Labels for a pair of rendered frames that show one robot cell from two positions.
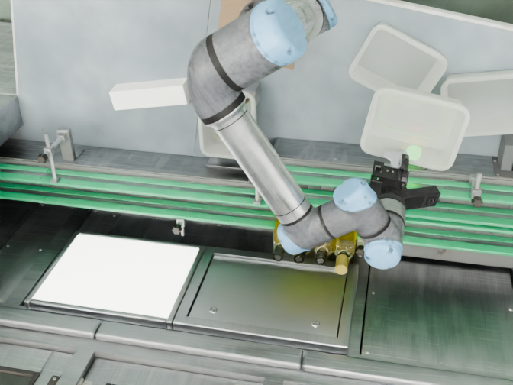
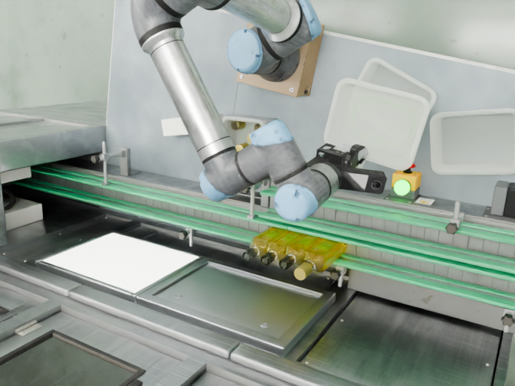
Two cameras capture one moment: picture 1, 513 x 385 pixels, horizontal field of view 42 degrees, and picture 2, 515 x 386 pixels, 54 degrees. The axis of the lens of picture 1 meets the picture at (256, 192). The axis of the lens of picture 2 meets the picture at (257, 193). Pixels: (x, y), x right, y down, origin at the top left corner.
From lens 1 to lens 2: 0.76 m
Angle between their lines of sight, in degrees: 23
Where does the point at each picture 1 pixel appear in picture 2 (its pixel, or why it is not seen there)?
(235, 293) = (206, 289)
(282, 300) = (245, 302)
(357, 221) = (267, 158)
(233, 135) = (161, 57)
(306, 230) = (221, 168)
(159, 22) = (205, 65)
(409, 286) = (382, 323)
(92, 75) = (155, 109)
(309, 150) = not seen: hidden behind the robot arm
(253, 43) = not seen: outside the picture
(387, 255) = (293, 201)
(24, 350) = (11, 294)
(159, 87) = not seen: hidden behind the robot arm
